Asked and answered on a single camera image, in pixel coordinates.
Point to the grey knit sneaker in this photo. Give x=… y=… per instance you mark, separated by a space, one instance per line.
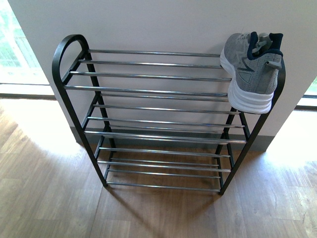
x=253 y=61

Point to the black metal shoe rack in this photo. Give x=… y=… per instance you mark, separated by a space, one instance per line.
x=154 y=119

